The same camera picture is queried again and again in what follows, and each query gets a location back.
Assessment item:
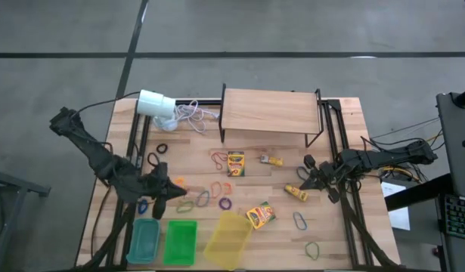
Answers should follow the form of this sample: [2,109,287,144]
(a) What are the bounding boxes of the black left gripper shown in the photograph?
[143,162,188,221]

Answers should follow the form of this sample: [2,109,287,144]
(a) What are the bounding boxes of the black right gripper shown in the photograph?
[299,153,343,205]

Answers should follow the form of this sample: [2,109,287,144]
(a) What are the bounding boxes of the yellow glue stick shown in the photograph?
[284,184,309,202]
[259,153,284,168]

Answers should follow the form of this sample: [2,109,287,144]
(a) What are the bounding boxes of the large orange rubber band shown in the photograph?
[210,151,229,171]

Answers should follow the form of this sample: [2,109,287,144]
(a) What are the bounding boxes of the white desk lamp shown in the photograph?
[135,89,179,132]

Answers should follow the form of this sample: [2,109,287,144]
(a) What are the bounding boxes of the black desk bar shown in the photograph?
[385,172,453,212]

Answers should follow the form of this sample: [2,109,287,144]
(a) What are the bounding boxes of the green plastic basket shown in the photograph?
[163,220,199,267]

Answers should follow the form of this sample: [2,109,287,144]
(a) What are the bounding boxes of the teal plastic bin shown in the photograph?
[126,218,161,265]

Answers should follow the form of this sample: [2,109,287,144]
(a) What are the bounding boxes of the Crayola crayon box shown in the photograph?
[227,150,246,178]
[245,201,277,230]

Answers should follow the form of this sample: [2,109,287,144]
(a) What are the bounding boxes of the yellow translucent plastic bin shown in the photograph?
[203,210,253,271]

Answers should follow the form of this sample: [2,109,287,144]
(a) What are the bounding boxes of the wooden shelf riser black legs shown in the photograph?
[218,82,326,149]

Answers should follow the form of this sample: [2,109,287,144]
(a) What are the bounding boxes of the white paper sheet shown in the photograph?
[380,181,411,231]

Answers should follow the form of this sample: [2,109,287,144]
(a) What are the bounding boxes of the dark grey computer panel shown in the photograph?
[436,91,465,199]

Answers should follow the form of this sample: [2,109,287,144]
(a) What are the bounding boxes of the backlit computer keyboard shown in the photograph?
[442,193,465,242]

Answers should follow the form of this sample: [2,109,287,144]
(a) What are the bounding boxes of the grey metal cart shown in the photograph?
[0,165,51,265]

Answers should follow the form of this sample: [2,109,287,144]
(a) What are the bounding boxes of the black pole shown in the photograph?
[453,85,465,109]

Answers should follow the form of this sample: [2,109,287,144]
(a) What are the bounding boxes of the white lamp power cable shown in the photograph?
[175,100,221,134]

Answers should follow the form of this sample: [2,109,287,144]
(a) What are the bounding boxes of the yellow cable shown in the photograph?
[381,165,420,184]

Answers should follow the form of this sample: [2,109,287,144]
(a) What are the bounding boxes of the black aluminium table frame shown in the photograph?
[79,97,401,271]

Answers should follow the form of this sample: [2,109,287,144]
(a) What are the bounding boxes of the thin black cable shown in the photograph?
[71,91,141,116]

